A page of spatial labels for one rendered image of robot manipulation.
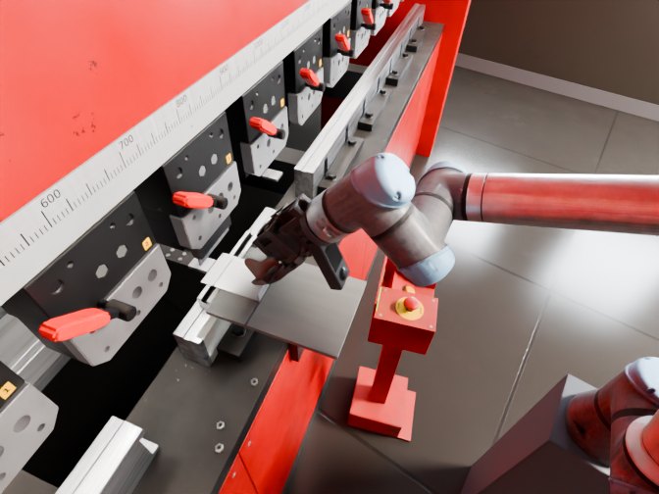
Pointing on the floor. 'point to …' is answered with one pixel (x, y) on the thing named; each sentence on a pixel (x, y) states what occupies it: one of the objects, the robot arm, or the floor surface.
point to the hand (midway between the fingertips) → (267, 271)
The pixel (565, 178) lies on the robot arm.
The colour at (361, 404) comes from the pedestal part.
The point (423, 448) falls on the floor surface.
